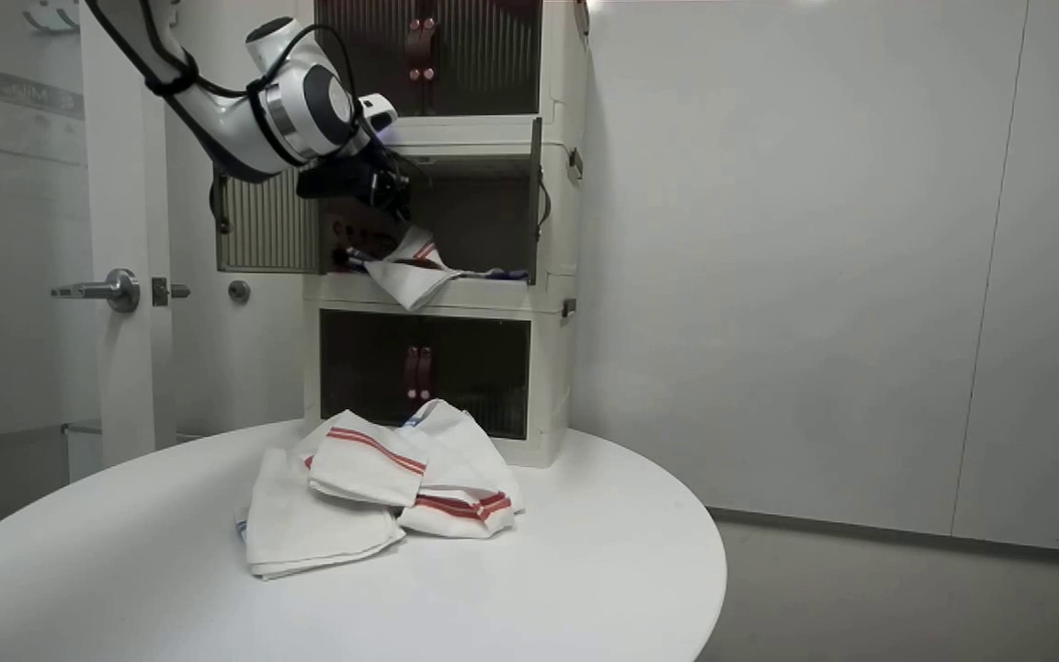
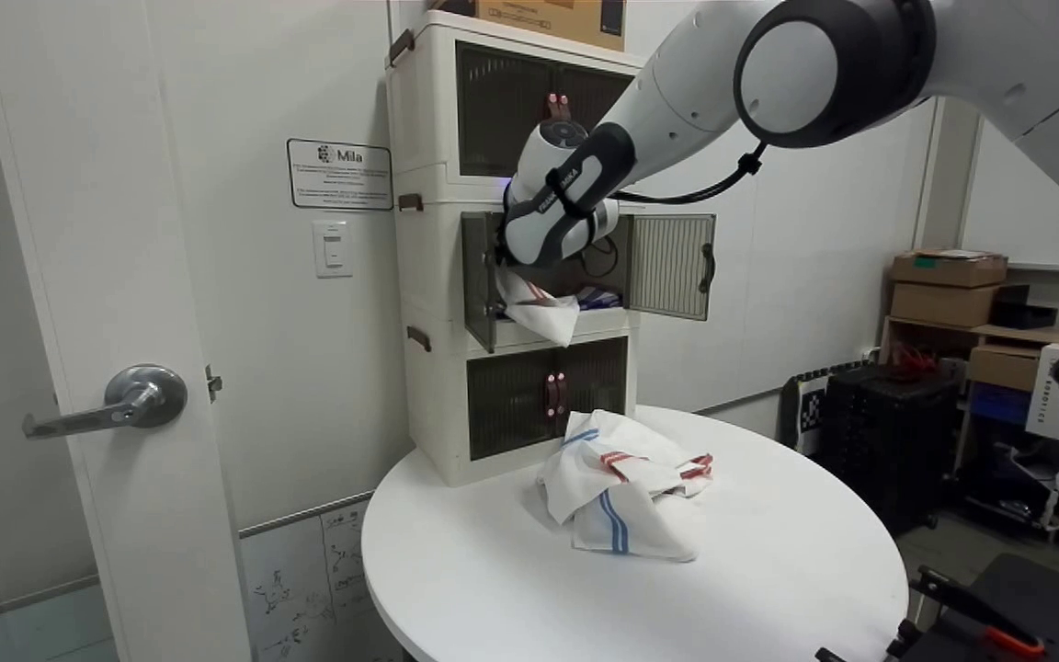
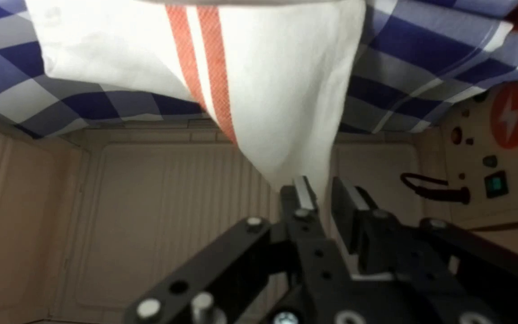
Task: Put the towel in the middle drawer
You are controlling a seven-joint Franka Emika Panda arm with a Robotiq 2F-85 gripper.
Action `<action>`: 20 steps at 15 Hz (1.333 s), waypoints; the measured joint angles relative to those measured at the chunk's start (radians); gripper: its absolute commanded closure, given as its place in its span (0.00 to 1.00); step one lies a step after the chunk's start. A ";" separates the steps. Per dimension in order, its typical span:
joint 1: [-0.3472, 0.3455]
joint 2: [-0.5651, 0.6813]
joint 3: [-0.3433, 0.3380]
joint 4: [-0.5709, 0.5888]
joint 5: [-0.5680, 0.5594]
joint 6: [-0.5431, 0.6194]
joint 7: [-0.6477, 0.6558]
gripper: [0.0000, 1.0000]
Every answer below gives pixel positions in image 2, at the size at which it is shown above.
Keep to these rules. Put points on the dark grey mat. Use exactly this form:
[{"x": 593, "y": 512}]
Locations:
[{"x": 1055, "y": 599}]

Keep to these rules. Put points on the medium cardboard box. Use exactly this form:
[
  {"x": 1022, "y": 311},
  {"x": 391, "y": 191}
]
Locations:
[{"x": 938, "y": 308}]

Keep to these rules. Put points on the small cardboard box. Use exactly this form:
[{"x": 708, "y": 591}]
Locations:
[{"x": 1001, "y": 370}]

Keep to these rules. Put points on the blue checkered cloth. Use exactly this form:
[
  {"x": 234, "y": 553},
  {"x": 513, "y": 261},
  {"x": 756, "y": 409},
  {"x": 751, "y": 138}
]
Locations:
[{"x": 601, "y": 294}]

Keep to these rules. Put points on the blue storage box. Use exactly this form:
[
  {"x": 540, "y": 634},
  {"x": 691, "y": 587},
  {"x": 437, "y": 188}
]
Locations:
[{"x": 997, "y": 409}]

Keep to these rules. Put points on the white panel with sketches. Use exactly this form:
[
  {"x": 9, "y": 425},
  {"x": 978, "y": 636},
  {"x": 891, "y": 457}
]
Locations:
[{"x": 295, "y": 591}]

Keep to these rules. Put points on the white light switch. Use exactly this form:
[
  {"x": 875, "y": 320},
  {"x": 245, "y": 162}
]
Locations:
[{"x": 330, "y": 251}]

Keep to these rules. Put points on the white three-compartment cabinet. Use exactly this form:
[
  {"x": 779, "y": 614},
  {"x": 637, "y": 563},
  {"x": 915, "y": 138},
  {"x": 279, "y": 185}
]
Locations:
[{"x": 430, "y": 406}]

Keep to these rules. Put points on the flat cardboard box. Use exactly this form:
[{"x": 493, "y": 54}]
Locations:
[{"x": 946, "y": 275}]

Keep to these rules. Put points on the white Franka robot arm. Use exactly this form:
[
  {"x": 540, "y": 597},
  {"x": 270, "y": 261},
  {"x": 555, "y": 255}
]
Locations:
[{"x": 676, "y": 86}]

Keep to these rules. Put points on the wide brown cardboard box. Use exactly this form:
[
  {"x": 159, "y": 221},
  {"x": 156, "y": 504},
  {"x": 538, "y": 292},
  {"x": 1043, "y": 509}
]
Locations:
[{"x": 540, "y": 17}]

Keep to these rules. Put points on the framed wall sign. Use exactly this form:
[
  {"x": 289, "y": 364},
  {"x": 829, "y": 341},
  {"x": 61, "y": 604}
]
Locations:
[{"x": 340, "y": 176}]

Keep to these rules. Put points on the white door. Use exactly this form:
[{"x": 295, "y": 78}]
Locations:
[{"x": 100, "y": 185}]

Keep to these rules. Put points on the black case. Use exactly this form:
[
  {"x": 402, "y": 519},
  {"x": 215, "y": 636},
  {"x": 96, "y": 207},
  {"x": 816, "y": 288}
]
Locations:
[{"x": 1025, "y": 314}]

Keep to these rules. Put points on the metal door latch plate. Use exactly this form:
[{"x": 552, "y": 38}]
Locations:
[{"x": 215, "y": 385}]

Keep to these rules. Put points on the white towel red stripes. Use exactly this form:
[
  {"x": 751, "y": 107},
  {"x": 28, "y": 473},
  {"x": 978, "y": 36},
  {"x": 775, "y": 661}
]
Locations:
[
  {"x": 695, "y": 468},
  {"x": 566, "y": 490},
  {"x": 547, "y": 320}
]

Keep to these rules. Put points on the black plastic crate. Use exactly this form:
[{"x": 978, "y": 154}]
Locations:
[{"x": 882, "y": 447}]

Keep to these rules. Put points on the white towel blue stripes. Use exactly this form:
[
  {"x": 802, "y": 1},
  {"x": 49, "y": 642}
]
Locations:
[
  {"x": 643, "y": 533},
  {"x": 588, "y": 430}
]

